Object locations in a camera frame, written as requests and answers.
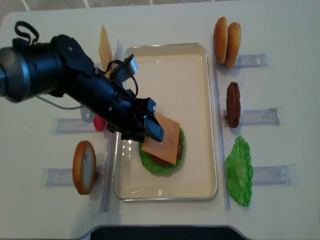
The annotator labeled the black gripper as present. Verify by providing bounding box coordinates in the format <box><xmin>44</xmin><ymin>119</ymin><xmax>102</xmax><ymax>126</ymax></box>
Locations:
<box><xmin>105</xmin><ymin>96</ymin><xmax>164</xmax><ymax>142</ymax></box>

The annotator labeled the orange cheese slice front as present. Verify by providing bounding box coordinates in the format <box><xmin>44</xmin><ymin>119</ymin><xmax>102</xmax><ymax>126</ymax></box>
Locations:
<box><xmin>141</xmin><ymin>112</ymin><xmax>182</xmax><ymax>167</ymax></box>

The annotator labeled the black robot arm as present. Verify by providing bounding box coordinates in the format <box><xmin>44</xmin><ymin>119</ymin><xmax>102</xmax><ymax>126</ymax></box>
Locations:
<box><xmin>0</xmin><ymin>34</ymin><xmax>164</xmax><ymax>142</ymax></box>

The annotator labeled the green lettuce leaf on burger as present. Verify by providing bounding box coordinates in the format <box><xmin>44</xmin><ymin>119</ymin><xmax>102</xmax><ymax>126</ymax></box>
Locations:
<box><xmin>138</xmin><ymin>127</ymin><xmax>185</xmax><ymax>175</ymax></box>

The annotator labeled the standing red tomato slice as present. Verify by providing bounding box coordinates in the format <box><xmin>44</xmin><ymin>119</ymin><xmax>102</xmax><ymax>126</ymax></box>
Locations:
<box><xmin>93</xmin><ymin>114</ymin><xmax>107</xmax><ymax>132</ymax></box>

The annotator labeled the clear tomato holder left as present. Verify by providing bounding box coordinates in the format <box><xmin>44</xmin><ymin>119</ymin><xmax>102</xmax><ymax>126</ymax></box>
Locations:
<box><xmin>50</xmin><ymin>118</ymin><xmax>98</xmax><ymax>135</ymax></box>

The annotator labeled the standing brown meat patty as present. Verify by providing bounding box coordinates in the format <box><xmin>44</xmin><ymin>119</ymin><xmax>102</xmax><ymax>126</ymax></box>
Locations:
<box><xmin>226</xmin><ymin>82</ymin><xmax>241</xmax><ymax>128</ymax></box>

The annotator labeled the yellow cheese slice rear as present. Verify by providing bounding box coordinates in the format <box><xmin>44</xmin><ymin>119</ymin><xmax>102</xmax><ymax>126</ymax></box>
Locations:
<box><xmin>98</xmin><ymin>25</ymin><xmax>113</xmax><ymax>72</ymax></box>

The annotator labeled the standing green lettuce leaf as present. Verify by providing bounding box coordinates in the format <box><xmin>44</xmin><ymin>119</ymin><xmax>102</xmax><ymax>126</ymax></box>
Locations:
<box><xmin>225</xmin><ymin>136</ymin><xmax>254</xmax><ymax>207</ymax></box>

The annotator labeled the clear lettuce holder right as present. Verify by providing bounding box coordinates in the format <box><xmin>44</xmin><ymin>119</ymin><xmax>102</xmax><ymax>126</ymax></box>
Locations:
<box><xmin>252</xmin><ymin>164</ymin><xmax>298</xmax><ymax>186</ymax></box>

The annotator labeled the white rectangular tray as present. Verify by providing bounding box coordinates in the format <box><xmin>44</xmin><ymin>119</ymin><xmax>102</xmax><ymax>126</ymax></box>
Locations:
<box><xmin>113</xmin><ymin>43</ymin><xmax>218</xmax><ymax>201</ymax></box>

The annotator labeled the standing top bun left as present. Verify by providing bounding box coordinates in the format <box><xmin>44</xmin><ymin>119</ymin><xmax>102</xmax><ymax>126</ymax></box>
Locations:
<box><xmin>72</xmin><ymin>140</ymin><xmax>96</xmax><ymax>195</ymax></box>

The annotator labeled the clear bun holder left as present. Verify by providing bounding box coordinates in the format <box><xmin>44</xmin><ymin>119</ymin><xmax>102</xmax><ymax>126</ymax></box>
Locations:
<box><xmin>42</xmin><ymin>166</ymin><xmax>104</xmax><ymax>188</ymax></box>

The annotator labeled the clear bun holder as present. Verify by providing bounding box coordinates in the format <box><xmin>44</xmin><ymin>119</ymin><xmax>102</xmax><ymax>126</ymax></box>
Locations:
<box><xmin>232</xmin><ymin>53</ymin><xmax>272</xmax><ymax>69</ymax></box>
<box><xmin>42</xmin><ymin>166</ymin><xmax>104</xmax><ymax>188</ymax></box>

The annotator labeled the bun slice near standing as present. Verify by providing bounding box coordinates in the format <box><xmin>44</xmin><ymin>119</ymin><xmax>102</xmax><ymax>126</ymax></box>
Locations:
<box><xmin>224</xmin><ymin>22</ymin><xmax>241</xmax><ymax>69</ymax></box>

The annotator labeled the bun slice standing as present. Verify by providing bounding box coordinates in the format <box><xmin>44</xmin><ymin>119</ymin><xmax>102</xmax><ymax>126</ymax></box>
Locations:
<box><xmin>224</xmin><ymin>22</ymin><xmax>241</xmax><ymax>69</ymax></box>
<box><xmin>213</xmin><ymin>16</ymin><xmax>228</xmax><ymax>64</ymax></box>

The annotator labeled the bun slice far standing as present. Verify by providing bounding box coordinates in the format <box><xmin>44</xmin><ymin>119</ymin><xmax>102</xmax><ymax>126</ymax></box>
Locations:
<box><xmin>213</xmin><ymin>16</ymin><xmax>228</xmax><ymax>64</ymax></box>

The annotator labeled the clear patty holder right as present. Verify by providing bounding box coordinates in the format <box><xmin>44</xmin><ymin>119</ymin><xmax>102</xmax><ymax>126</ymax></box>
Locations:
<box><xmin>219</xmin><ymin>106</ymin><xmax>284</xmax><ymax>127</ymax></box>

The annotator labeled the clear bun holder right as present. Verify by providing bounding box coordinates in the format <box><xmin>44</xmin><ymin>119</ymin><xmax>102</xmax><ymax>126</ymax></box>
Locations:
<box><xmin>232</xmin><ymin>53</ymin><xmax>272</xmax><ymax>69</ymax></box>

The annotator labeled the left clear acrylic rail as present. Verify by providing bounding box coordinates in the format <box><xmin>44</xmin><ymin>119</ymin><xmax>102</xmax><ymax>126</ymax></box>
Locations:
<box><xmin>100</xmin><ymin>38</ymin><xmax>124</xmax><ymax>213</ymax></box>

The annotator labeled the clear acrylic rail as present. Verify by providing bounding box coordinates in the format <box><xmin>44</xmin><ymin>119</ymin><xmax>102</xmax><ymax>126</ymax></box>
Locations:
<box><xmin>100</xmin><ymin>38</ymin><xmax>124</xmax><ymax>213</ymax></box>
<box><xmin>211</xmin><ymin>34</ymin><xmax>230</xmax><ymax>210</ymax></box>

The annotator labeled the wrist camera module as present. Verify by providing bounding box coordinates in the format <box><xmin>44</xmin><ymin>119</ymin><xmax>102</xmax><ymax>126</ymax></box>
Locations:
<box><xmin>109</xmin><ymin>54</ymin><xmax>138</xmax><ymax>84</ymax></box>

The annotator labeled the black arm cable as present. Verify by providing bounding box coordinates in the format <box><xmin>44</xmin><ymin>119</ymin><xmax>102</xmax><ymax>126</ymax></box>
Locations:
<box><xmin>104</xmin><ymin>59</ymin><xmax>139</xmax><ymax>97</ymax></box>

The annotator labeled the right clear acrylic rail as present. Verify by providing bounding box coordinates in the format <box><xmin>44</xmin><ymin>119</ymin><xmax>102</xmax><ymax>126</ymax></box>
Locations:
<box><xmin>211</xmin><ymin>34</ymin><xmax>230</xmax><ymax>210</ymax></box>

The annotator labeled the grey cable on table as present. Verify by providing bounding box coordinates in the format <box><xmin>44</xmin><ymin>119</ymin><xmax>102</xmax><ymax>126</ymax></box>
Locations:
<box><xmin>36</xmin><ymin>95</ymin><xmax>86</xmax><ymax>111</ymax></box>

